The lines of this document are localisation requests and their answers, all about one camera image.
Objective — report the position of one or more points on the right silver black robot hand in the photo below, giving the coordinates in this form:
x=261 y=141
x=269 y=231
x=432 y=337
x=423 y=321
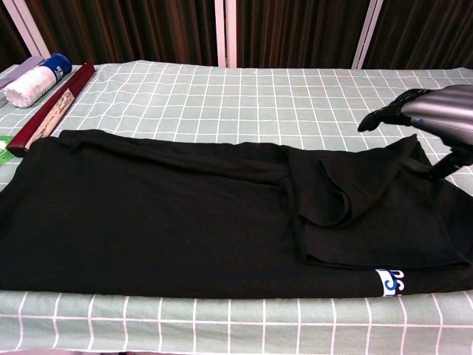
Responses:
x=443 y=111

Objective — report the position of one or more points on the black T-shirt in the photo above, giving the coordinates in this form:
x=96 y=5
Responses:
x=148 y=222

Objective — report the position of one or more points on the dark curtain partition panel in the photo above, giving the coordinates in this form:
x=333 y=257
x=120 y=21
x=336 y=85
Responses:
x=129 y=29
x=425 y=33
x=11 y=37
x=295 y=29

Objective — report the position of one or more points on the green checked tablecloth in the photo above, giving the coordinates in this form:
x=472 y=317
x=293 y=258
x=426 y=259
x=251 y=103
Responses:
x=258 y=103

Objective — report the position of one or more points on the long dark red box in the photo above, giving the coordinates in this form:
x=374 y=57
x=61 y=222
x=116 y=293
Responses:
x=77 y=79

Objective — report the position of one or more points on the white bottle with blue cap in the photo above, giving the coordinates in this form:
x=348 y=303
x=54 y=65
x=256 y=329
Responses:
x=33 y=83

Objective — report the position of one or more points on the green plastic packet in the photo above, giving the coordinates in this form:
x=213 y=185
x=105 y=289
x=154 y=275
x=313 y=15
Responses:
x=3 y=148

